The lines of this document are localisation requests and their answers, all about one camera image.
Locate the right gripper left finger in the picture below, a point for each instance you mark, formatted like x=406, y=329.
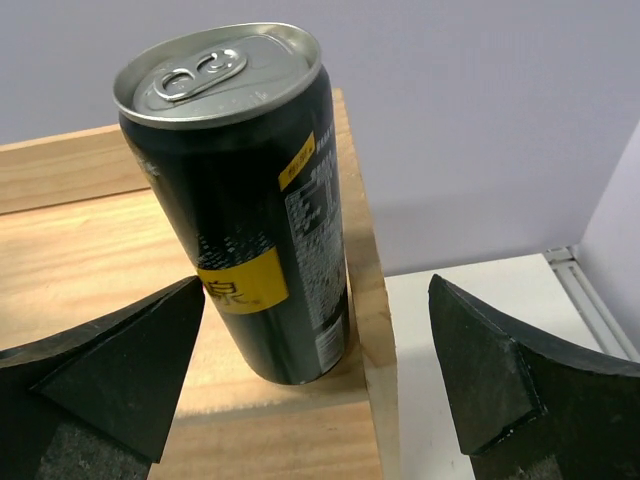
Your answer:
x=97, y=401

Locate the aluminium side rail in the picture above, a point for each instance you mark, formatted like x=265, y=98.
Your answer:
x=606, y=331

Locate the wooden two-tier shelf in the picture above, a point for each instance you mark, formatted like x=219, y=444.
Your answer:
x=83, y=236

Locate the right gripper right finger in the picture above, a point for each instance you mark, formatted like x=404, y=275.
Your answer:
x=527, y=404

